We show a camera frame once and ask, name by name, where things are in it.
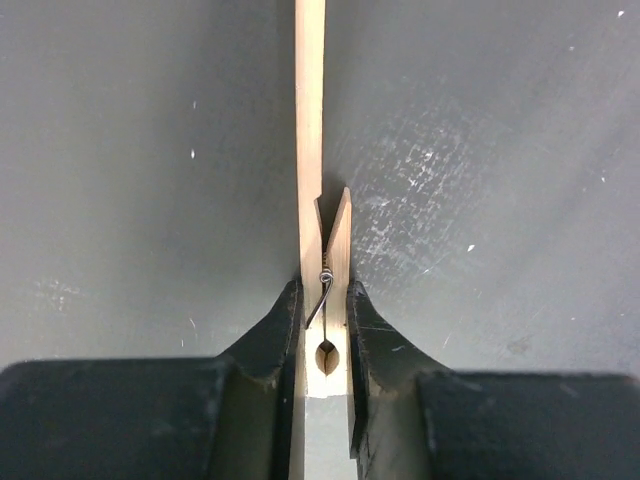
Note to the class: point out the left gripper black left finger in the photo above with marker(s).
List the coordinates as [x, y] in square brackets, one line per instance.
[260, 428]

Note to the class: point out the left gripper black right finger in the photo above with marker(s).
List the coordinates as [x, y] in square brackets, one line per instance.
[386, 423]

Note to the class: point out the wooden tweezers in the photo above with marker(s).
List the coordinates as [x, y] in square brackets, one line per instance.
[324, 263]

